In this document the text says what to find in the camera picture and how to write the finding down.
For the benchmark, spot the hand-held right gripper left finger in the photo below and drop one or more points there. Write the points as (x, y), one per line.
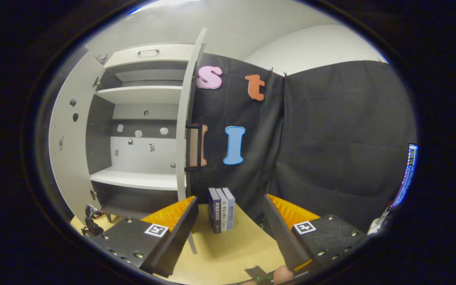
(172, 241)

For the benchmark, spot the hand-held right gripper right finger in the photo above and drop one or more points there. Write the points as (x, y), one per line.
(281, 233)

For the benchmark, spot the white cabinet door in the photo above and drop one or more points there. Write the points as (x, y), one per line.
(67, 158)
(181, 158)

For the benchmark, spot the white and grey cabinet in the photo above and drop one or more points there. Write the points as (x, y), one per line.
(133, 158)

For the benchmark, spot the white cabinet shelf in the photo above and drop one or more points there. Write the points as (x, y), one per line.
(141, 95)

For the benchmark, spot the small black device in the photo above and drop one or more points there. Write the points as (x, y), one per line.
(255, 272)

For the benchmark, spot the dark blue book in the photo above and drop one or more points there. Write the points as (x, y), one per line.
(213, 213)

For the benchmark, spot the light blue book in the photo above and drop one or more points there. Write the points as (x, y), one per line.
(230, 209)

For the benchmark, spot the grey book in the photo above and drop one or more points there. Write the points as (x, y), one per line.
(223, 211)

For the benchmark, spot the black backdrop cloth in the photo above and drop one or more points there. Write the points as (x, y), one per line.
(331, 138)

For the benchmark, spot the computer monitor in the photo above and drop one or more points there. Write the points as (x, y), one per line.
(407, 178)

